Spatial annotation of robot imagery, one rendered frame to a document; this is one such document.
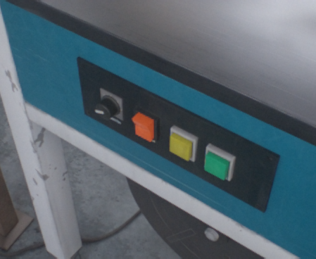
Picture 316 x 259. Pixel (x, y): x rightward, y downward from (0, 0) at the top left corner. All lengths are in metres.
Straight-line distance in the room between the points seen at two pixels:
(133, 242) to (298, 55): 0.80
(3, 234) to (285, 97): 0.92
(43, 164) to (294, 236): 0.45
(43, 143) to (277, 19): 0.43
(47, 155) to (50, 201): 0.11
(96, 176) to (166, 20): 0.85
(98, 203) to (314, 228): 0.82
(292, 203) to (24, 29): 0.36
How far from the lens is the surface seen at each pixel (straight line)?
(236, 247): 0.97
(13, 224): 1.27
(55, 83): 0.66
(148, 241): 1.22
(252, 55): 0.50
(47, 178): 0.88
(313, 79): 0.49
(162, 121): 0.54
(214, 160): 0.52
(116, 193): 1.30
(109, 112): 0.57
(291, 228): 0.56
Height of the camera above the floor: 1.04
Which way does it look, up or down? 46 degrees down
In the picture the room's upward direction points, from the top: straight up
